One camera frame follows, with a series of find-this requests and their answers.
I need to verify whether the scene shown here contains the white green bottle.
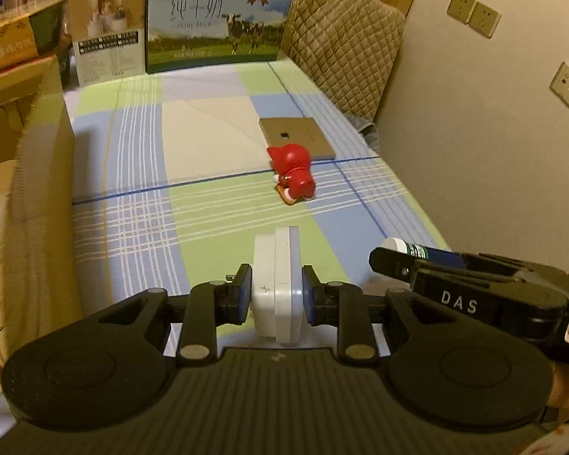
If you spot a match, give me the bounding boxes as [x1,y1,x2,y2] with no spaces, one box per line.
[380,238,432,259]

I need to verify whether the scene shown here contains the plaid bedsheet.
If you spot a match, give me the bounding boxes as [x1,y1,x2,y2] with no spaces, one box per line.
[64,59,454,356]

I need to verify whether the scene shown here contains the white power adapter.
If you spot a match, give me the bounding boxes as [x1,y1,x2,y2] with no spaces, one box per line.
[225,226,305,346]

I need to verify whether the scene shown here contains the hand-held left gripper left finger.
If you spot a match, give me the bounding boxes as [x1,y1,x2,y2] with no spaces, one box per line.
[97,264,254,369]

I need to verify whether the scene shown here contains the flat brown box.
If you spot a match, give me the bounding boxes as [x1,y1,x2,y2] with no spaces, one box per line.
[258,116,337,162]

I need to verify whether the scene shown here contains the grey towel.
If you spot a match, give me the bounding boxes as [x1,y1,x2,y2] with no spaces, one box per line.
[346,114,383,153]

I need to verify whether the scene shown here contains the yellow snack box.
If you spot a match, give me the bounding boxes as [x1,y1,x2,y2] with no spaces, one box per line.
[0,0,70,75]

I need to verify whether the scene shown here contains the quilted beige cover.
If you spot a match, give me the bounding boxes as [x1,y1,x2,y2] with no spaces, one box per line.
[280,0,407,122]

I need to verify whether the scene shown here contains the large milk carton box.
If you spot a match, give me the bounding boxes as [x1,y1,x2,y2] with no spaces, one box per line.
[145,0,299,75]

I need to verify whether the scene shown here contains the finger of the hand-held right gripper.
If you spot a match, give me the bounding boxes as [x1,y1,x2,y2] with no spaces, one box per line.
[369,248,425,291]
[427,248,539,278]

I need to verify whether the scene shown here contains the white printed box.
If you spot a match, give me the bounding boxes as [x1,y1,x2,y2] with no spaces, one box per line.
[69,0,148,88]

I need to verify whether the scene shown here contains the cardboard box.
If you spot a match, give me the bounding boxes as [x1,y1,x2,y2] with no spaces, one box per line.
[0,54,77,380]

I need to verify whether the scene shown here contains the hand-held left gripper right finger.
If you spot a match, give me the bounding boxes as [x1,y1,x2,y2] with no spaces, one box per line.
[302,264,457,364]

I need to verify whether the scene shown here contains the red figurine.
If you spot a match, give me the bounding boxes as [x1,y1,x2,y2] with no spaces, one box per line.
[267,143,318,206]

